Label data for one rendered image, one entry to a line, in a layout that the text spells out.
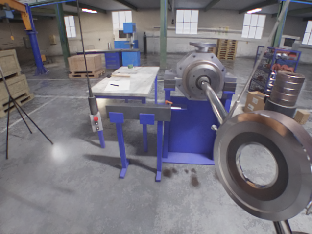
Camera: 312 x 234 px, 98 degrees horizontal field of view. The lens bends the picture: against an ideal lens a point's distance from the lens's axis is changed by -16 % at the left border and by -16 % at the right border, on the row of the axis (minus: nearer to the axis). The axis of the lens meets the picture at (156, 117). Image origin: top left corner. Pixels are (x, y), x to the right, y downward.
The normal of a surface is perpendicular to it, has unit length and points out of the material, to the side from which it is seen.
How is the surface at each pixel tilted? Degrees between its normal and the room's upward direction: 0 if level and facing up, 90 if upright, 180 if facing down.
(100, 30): 90
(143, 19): 90
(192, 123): 90
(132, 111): 90
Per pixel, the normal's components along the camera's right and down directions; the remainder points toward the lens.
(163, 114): -0.10, 0.47
